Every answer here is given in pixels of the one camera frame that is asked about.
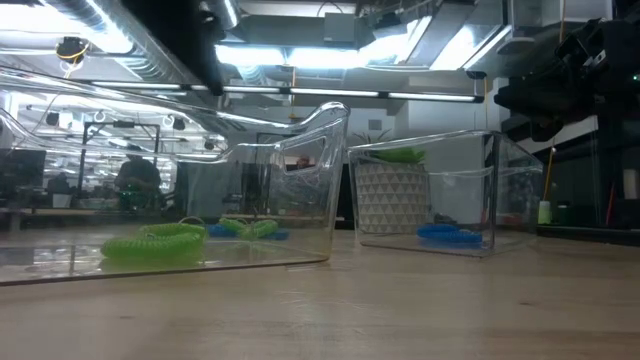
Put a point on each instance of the person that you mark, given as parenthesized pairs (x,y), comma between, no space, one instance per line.
(303,163)
(58,184)
(137,175)

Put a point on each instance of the white geometric plant pot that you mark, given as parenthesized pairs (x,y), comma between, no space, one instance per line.
(390,200)

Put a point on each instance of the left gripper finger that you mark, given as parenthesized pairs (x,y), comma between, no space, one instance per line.
(200,50)

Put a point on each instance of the black aluminium table frame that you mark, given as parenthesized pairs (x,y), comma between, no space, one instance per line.
(590,235)

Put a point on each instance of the green artificial succulent plant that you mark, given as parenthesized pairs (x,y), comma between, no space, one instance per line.
(400,155)

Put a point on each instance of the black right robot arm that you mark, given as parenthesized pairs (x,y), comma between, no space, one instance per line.
(622,150)

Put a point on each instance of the long ceiling light strip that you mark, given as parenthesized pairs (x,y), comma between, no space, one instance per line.
(330,92)

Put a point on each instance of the pale cylindrical container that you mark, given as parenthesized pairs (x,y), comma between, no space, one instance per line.
(544,212)

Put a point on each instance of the clear plastic bin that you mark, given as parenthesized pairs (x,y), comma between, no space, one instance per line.
(460,200)

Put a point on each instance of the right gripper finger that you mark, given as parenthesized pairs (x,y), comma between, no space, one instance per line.
(515,97)
(547,127)

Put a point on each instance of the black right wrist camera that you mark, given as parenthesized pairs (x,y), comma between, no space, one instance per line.
(577,45)

